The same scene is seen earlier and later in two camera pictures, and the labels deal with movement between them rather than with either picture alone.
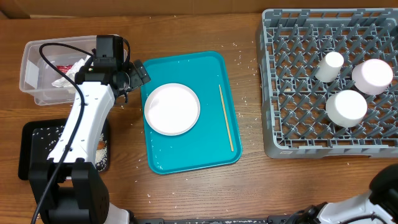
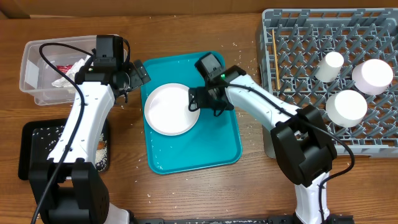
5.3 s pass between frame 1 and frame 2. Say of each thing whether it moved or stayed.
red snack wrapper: stayed
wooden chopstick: moved
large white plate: stayed
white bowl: stayed
